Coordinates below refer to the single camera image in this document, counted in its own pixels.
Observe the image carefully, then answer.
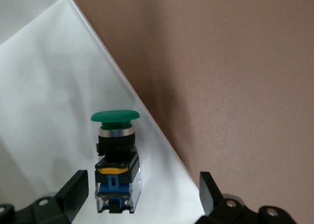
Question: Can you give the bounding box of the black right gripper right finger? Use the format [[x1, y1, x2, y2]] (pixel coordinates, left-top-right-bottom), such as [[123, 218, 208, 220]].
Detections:
[[199, 171, 249, 224]]

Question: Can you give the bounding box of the green mushroom push button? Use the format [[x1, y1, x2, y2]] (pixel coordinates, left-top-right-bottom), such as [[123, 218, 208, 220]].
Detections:
[[90, 110, 142, 214]]

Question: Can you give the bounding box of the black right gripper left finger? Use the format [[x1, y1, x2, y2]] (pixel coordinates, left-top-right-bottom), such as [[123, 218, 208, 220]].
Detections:
[[14, 169, 89, 224]]

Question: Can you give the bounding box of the white plastic drawer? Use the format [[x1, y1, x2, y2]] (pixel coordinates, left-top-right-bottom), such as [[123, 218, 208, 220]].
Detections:
[[0, 0, 208, 224]]

